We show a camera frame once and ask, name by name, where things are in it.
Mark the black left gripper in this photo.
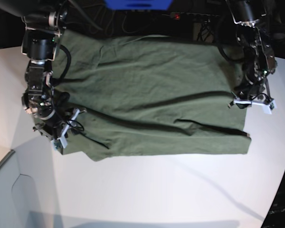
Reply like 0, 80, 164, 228
233, 80, 271, 102

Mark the blue plastic box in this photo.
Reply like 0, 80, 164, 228
104, 0, 172, 10

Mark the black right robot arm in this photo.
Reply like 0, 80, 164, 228
21, 0, 68, 140

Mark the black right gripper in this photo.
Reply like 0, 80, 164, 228
32, 109, 69, 140

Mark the green t-shirt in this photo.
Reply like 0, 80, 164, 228
55, 30, 251, 161

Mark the black power strip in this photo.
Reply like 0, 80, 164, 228
162, 12, 219, 23

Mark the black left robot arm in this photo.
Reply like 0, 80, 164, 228
215, 0, 277, 108

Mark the black cable bundle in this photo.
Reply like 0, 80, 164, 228
196, 21, 216, 45

